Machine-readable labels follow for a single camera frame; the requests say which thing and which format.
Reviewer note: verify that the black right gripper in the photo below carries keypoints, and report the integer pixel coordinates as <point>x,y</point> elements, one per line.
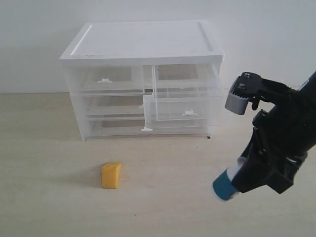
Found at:
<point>281,136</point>

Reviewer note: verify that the teal bottle white cap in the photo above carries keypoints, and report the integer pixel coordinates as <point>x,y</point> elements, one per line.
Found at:
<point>222,185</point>

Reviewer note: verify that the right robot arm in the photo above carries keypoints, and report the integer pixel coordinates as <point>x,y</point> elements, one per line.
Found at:
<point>281,137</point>

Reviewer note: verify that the white plastic drawer cabinet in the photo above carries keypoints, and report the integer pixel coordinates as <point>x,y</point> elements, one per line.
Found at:
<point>136,44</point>

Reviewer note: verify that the clear bottom wide drawer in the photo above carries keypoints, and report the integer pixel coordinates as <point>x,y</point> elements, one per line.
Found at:
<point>134,126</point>

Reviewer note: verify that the clear wide drawer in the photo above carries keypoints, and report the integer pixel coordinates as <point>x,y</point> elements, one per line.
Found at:
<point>134,126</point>
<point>112,105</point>

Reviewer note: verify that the clear middle wide drawer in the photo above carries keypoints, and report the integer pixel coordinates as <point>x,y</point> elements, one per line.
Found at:
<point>112,105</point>

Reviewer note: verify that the yellow cheese wedge block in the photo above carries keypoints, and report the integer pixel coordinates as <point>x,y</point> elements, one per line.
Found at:
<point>110,173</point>

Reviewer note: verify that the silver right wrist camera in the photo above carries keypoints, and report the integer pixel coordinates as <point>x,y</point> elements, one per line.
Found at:
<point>244,90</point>

